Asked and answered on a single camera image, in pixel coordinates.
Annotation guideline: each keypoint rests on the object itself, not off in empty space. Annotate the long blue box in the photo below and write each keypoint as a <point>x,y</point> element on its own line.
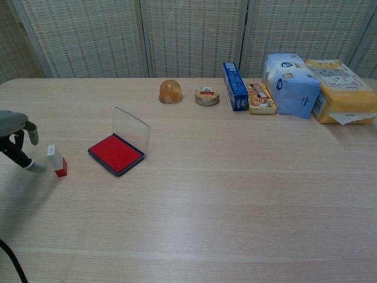
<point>234,85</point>

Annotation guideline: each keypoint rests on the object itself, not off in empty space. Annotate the red ink pad clear lid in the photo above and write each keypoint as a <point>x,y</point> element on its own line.
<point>113,153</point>

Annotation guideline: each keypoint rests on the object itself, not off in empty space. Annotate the small red stamp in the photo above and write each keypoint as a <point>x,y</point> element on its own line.
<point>54,157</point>

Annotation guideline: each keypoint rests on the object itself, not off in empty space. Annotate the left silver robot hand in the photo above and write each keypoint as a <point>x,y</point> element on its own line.
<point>10,123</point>

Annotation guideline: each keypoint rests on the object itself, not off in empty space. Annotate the light blue tissue pack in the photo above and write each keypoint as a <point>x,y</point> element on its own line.
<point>291,88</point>

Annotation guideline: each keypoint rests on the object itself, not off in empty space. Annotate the round tin red label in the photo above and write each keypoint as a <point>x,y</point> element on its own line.
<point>206,97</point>

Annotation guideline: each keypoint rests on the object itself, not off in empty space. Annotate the woven folding screen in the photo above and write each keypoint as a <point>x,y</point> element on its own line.
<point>88,35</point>

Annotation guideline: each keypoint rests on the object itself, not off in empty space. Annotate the yellow snack box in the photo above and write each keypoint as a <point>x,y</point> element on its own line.
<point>260,100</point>

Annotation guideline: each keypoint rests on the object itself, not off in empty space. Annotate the yellow cat tissue pack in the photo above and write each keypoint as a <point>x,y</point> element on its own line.
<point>344,91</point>

